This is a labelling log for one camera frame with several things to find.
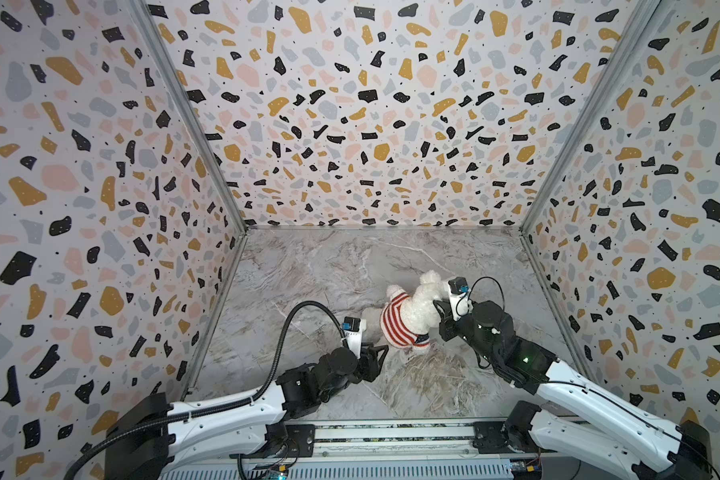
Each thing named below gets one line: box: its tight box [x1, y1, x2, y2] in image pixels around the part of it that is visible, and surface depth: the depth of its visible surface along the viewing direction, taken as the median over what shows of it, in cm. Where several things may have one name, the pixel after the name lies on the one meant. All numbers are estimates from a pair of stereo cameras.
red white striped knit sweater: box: [380, 289, 431, 348], surface depth 80 cm
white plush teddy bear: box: [380, 271, 450, 353], surface depth 79 cm
